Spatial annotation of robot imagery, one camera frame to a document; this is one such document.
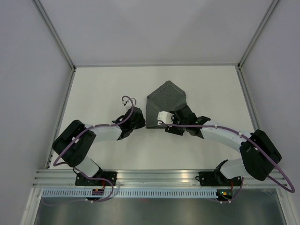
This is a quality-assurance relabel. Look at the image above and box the white slotted cable duct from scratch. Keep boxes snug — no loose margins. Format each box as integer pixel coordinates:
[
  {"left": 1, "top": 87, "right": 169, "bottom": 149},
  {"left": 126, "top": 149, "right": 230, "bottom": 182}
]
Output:
[{"left": 42, "top": 188, "right": 217, "bottom": 198}]

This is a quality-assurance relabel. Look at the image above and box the purple cable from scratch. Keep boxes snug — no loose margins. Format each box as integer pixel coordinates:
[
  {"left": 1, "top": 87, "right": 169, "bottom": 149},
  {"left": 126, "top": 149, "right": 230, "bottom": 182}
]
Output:
[
  {"left": 158, "top": 123, "right": 295, "bottom": 204},
  {"left": 42, "top": 95, "right": 138, "bottom": 207}
]

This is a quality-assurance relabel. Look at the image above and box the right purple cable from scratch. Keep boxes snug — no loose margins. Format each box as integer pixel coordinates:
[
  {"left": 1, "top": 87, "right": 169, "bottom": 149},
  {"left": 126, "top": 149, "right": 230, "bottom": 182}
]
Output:
[{"left": 158, "top": 123, "right": 295, "bottom": 204}]

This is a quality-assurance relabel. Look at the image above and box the right aluminium frame post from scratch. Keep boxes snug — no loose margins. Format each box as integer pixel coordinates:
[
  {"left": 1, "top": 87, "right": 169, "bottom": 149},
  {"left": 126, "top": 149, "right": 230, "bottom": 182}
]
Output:
[{"left": 236, "top": 0, "right": 281, "bottom": 69}]

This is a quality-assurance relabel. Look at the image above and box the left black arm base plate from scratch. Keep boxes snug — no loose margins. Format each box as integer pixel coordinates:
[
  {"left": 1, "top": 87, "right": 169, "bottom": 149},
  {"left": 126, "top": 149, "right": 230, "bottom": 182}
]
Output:
[{"left": 75, "top": 171, "right": 117, "bottom": 187}]

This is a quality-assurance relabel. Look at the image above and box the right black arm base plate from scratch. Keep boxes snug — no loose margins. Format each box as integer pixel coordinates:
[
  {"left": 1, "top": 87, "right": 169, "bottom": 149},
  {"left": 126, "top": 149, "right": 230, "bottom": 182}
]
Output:
[{"left": 195, "top": 171, "right": 242, "bottom": 187}]

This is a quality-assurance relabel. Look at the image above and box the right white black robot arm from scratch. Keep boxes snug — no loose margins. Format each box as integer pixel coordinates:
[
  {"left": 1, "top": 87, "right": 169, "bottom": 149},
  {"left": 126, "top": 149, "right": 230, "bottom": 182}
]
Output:
[{"left": 157, "top": 104, "right": 282, "bottom": 185}]

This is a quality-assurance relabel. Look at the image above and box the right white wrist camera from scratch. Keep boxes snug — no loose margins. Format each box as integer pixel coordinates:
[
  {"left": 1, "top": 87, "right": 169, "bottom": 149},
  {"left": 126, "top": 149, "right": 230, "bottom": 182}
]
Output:
[{"left": 157, "top": 111, "right": 174, "bottom": 126}]

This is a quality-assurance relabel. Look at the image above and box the left aluminium frame post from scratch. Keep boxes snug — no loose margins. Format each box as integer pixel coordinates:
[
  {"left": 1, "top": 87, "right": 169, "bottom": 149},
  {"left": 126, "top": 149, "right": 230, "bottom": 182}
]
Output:
[{"left": 32, "top": 0, "right": 76, "bottom": 71}]

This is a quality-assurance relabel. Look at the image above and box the aluminium frame post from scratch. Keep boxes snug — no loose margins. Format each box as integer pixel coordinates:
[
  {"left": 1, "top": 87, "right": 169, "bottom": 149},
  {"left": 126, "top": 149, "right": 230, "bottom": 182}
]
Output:
[
  {"left": 32, "top": 0, "right": 76, "bottom": 71},
  {"left": 236, "top": 0, "right": 281, "bottom": 69}
]

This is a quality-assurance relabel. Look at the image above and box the grey cloth napkin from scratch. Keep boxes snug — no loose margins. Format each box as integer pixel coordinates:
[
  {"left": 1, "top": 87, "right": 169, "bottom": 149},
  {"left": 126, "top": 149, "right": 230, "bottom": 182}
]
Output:
[{"left": 146, "top": 81, "right": 186, "bottom": 129}]

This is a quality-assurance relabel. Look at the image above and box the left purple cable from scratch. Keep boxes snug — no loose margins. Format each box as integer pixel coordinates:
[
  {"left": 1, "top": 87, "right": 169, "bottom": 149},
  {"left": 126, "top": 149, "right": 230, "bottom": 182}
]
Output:
[{"left": 42, "top": 95, "right": 138, "bottom": 207}]

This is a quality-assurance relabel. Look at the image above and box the aluminium front rail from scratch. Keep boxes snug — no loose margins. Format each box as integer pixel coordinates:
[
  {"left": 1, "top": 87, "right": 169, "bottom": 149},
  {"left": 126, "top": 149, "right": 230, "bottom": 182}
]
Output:
[{"left": 32, "top": 169, "right": 288, "bottom": 188}]

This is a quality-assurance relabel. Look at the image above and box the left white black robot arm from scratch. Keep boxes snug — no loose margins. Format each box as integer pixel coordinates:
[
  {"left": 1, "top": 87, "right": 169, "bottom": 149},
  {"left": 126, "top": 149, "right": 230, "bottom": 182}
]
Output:
[{"left": 52, "top": 106, "right": 146, "bottom": 186}]

